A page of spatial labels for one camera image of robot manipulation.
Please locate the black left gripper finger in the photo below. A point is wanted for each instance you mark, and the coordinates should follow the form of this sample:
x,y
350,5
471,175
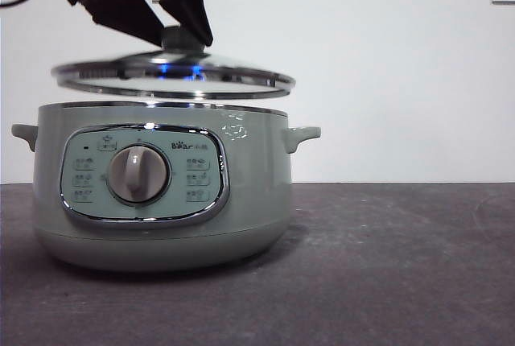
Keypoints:
x,y
120,12
189,4

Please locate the glass lid with green knob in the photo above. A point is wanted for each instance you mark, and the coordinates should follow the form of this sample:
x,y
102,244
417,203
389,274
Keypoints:
x,y
177,62

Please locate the sage green electric cooking pot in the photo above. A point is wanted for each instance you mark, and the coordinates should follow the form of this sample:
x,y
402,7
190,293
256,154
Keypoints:
x,y
249,185

